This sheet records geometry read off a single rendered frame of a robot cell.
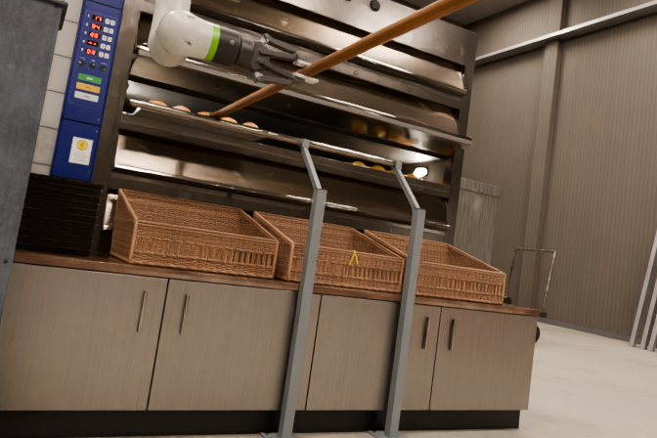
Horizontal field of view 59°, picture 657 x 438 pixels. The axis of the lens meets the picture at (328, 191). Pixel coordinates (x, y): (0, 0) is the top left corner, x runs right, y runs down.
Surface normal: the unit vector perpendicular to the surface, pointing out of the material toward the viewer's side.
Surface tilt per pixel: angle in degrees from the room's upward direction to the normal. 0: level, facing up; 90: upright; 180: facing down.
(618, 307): 90
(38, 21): 90
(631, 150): 90
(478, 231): 90
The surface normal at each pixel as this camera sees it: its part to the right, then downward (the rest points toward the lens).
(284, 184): 0.48, -0.36
